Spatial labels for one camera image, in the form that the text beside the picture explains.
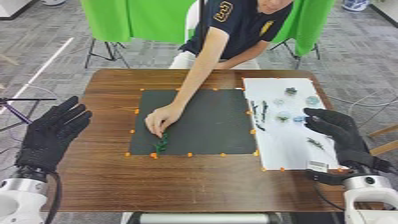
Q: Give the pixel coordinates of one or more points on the green sprig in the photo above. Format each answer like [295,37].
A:
[160,143]

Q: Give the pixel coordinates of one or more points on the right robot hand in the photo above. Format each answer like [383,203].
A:
[343,133]

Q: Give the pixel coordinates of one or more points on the wooden chair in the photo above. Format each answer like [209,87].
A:
[383,140]

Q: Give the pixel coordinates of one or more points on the person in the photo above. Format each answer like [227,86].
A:
[236,30]

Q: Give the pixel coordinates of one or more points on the dark mat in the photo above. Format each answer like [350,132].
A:
[206,126]

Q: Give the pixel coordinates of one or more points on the pale grey bar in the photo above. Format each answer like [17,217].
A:
[204,218]

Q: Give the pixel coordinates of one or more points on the white flower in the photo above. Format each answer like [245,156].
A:
[277,101]

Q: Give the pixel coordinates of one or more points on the white sheet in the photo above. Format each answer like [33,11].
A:
[289,150]

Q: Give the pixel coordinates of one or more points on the black cloth stand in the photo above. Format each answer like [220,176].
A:
[298,53]
[108,50]

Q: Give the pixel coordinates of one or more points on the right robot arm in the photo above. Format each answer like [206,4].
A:
[369,200]

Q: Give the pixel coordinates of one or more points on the black tripod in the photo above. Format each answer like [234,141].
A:
[19,110]

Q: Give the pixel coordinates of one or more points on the pale blue flower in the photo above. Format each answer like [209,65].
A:
[312,100]

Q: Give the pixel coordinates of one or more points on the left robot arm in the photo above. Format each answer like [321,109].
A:
[19,200]

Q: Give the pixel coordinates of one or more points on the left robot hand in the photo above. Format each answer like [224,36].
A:
[46,136]

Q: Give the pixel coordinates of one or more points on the blue and yellow flower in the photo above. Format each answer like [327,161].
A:
[289,90]

